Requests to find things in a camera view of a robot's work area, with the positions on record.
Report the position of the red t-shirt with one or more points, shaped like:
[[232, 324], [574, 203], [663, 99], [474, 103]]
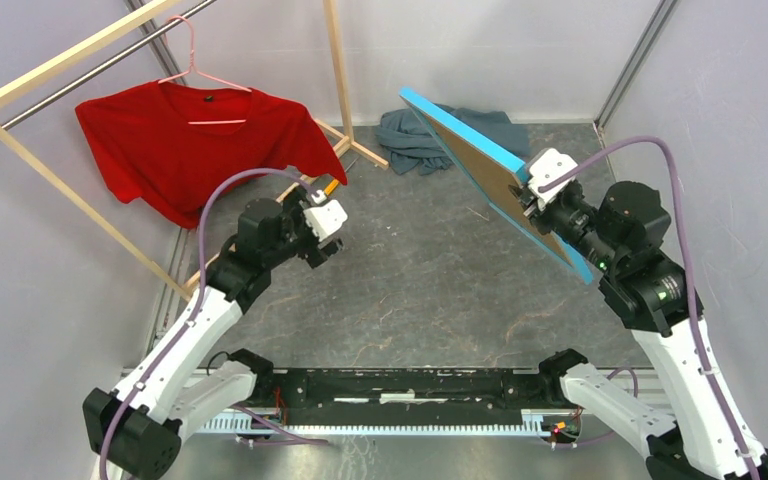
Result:
[[171, 145]]

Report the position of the yellow handled screwdriver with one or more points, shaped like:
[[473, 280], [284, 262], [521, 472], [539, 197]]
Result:
[[334, 184]]

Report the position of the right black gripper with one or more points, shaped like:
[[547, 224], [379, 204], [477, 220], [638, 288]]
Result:
[[541, 217]]

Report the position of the pink clothes hanger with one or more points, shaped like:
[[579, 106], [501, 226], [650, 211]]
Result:
[[193, 69]]

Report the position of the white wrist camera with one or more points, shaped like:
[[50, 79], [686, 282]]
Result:
[[325, 217], [545, 168]]

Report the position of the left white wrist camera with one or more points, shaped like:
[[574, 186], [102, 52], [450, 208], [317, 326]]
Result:
[[325, 217]]

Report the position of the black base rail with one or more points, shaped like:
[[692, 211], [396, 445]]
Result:
[[404, 397]]

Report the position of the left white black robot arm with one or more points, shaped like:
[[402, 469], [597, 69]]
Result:
[[141, 424]]

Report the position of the aluminium corner profile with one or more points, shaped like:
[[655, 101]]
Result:
[[636, 60]]

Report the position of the blue picture frame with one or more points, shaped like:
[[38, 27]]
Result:
[[494, 171]]

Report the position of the wooden clothes rack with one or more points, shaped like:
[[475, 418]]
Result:
[[46, 243]]

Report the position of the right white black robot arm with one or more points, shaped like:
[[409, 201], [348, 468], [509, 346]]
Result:
[[704, 436]]

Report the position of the grey slotted cable duct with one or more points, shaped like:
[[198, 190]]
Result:
[[526, 424]]

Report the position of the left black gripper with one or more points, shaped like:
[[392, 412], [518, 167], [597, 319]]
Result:
[[313, 254]]

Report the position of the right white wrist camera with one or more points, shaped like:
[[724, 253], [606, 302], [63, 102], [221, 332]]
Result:
[[545, 168]]

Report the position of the grey-blue crumpled cloth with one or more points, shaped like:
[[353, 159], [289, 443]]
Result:
[[410, 145]]

